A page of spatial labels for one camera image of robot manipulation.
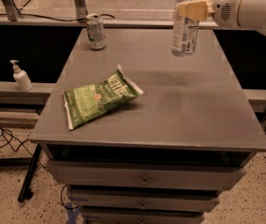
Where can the grey drawer cabinet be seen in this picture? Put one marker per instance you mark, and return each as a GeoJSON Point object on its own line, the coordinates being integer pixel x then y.
{"type": "Point", "coordinates": [165, 157]}

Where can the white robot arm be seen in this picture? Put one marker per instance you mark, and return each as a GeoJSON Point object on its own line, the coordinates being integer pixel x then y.
{"type": "Point", "coordinates": [251, 16]}

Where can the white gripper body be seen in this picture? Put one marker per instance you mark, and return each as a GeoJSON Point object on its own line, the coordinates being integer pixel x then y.
{"type": "Point", "coordinates": [225, 8]}

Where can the clear blue-label plastic bottle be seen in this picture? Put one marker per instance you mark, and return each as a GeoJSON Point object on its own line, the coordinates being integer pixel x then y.
{"type": "Point", "coordinates": [184, 36]}

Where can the green chip bag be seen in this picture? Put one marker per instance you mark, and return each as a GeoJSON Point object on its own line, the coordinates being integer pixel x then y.
{"type": "Point", "coordinates": [89, 102]}

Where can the dented soda can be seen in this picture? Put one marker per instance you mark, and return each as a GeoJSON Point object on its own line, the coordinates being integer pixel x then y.
{"type": "Point", "coordinates": [95, 31]}

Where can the black metal stand leg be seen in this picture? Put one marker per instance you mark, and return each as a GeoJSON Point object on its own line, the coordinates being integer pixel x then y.
{"type": "Point", "coordinates": [26, 193]}

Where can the white pump dispenser bottle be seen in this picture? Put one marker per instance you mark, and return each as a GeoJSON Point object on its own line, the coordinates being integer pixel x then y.
{"type": "Point", "coordinates": [21, 77]}

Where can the metal railing frame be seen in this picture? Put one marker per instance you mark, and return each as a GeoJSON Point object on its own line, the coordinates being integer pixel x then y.
{"type": "Point", "coordinates": [115, 13]}

